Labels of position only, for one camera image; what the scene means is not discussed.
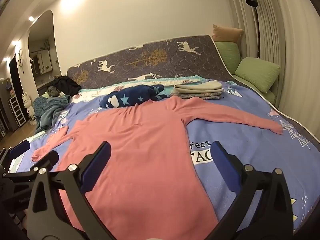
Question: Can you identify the grey curtain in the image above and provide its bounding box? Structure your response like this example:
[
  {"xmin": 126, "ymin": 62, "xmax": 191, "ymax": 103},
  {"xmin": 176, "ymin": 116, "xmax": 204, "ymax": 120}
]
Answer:
[{"xmin": 229, "ymin": 0, "xmax": 319, "ymax": 138}]

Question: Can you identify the green pillow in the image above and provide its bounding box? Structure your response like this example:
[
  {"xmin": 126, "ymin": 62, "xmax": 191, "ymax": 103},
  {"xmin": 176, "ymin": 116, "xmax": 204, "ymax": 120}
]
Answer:
[
  {"xmin": 215, "ymin": 42, "xmax": 241, "ymax": 74},
  {"xmin": 235, "ymin": 57, "xmax": 280, "ymax": 93}
]

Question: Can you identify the white lucky cat figure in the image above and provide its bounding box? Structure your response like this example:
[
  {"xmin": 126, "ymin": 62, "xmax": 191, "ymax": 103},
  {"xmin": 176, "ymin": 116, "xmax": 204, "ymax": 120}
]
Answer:
[{"xmin": 22, "ymin": 93, "xmax": 37, "ymax": 125}]

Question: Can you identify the white small shelf rack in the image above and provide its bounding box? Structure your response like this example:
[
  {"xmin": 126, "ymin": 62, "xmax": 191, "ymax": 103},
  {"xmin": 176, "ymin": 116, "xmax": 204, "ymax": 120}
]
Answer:
[{"xmin": 8, "ymin": 96, "xmax": 26, "ymax": 127}]

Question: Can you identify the green pillow back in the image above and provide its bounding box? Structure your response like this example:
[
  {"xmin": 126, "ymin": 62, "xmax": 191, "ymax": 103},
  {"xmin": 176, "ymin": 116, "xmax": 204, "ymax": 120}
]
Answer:
[{"xmin": 215, "ymin": 42, "xmax": 241, "ymax": 74}]

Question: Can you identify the teal knitted blanket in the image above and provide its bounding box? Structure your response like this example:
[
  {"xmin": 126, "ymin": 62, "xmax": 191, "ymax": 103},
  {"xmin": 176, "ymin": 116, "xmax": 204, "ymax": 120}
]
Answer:
[{"xmin": 33, "ymin": 95, "xmax": 71, "ymax": 134}]

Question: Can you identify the white teal quilt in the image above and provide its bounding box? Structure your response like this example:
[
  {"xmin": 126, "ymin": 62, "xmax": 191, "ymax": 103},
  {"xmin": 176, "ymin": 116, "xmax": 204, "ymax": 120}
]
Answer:
[{"xmin": 71, "ymin": 75, "xmax": 208, "ymax": 103}]

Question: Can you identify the black floor lamp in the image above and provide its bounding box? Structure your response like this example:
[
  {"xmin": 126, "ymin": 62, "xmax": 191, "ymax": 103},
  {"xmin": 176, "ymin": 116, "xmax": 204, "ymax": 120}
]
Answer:
[{"xmin": 245, "ymin": 0, "xmax": 261, "ymax": 58}]

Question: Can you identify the navy star plush blanket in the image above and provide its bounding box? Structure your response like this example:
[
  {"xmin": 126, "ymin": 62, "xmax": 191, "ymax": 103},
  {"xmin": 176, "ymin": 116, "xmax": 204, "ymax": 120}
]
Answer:
[{"xmin": 99, "ymin": 85, "xmax": 168, "ymax": 108}]

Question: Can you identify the grey folded cloth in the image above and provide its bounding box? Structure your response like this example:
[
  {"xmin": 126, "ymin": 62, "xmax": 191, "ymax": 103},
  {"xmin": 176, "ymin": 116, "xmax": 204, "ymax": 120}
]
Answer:
[{"xmin": 172, "ymin": 80, "xmax": 223, "ymax": 94}]

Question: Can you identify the dark deer pattern mattress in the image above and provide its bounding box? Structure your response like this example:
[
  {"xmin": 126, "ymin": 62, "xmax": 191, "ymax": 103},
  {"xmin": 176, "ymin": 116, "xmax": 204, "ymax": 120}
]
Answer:
[{"xmin": 67, "ymin": 35, "xmax": 237, "ymax": 90}]

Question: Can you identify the green pillow front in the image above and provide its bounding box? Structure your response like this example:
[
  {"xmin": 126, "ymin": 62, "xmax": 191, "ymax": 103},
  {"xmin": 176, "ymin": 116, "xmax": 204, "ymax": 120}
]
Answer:
[{"xmin": 235, "ymin": 57, "xmax": 280, "ymax": 93}]

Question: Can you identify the tan cushion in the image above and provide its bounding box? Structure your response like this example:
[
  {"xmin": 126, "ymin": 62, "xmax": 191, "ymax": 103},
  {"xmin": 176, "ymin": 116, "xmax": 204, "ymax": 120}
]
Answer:
[{"xmin": 212, "ymin": 24, "xmax": 244, "ymax": 45}]

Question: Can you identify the black clothes pile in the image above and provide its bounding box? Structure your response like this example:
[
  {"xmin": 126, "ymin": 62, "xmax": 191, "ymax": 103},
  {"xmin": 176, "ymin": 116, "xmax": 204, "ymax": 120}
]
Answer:
[{"xmin": 47, "ymin": 75, "xmax": 81, "ymax": 97}]

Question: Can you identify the patterned folded cloth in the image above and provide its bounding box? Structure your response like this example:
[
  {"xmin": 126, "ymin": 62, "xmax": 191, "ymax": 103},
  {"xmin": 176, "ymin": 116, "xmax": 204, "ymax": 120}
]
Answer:
[{"xmin": 170, "ymin": 92, "xmax": 222, "ymax": 100}]

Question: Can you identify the pink long sleeve shirt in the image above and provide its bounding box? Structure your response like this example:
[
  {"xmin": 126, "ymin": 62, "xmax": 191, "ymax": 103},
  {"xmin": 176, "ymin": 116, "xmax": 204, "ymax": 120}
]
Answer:
[{"xmin": 31, "ymin": 96, "xmax": 283, "ymax": 239}]

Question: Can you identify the arched wall mirror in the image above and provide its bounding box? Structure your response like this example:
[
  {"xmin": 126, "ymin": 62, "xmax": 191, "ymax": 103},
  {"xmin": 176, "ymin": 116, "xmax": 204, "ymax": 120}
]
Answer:
[{"xmin": 28, "ymin": 10, "xmax": 61, "ymax": 91}]

